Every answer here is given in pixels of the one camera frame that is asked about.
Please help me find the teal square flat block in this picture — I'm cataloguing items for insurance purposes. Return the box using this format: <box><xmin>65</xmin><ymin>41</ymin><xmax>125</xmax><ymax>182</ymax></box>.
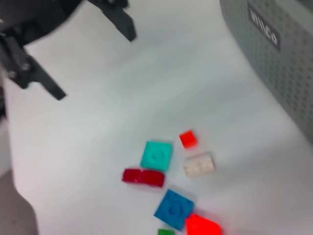
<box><xmin>139</xmin><ymin>141</ymin><xmax>173</xmax><ymax>172</ymax></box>

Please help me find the blue square block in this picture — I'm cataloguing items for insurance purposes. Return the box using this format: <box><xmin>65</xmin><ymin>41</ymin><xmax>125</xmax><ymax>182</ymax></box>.
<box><xmin>153</xmin><ymin>188</ymin><xmax>196</xmax><ymax>231</ymax></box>

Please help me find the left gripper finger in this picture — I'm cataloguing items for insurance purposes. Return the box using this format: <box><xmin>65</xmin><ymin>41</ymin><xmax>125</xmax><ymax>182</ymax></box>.
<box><xmin>87</xmin><ymin>0</ymin><xmax>137</xmax><ymax>42</ymax></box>

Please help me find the small red square block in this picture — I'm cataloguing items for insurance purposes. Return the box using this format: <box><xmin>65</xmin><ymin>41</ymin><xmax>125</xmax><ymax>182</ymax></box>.
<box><xmin>179</xmin><ymin>129</ymin><xmax>198</xmax><ymax>149</ymax></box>

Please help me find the clear white plastic block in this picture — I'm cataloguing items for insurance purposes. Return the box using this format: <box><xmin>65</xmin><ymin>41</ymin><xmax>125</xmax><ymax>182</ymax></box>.
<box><xmin>183</xmin><ymin>152</ymin><xmax>216</xmax><ymax>177</ymax></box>

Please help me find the dark red rectangular block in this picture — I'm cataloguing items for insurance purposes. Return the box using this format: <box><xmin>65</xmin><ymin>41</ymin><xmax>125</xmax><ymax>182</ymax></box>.
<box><xmin>122</xmin><ymin>168</ymin><xmax>165</xmax><ymax>188</ymax></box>

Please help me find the red sloped block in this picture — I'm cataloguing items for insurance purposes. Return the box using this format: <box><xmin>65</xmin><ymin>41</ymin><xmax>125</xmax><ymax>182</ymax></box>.
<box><xmin>185</xmin><ymin>213</ymin><xmax>223</xmax><ymax>235</ymax></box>

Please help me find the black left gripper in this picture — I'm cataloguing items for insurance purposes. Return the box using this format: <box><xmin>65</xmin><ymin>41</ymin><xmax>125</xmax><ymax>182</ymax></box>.
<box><xmin>0</xmin><ymin>0</ymin><xmax>86</xmax><ymax>101</ymax></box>

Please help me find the grey-green perforated storage bin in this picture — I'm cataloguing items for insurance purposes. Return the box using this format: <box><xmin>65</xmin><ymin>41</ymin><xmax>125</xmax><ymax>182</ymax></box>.
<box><xmin>219</xmin><ymin>0</ymin><xmax>313</xmax><ymax>138</ymax></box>

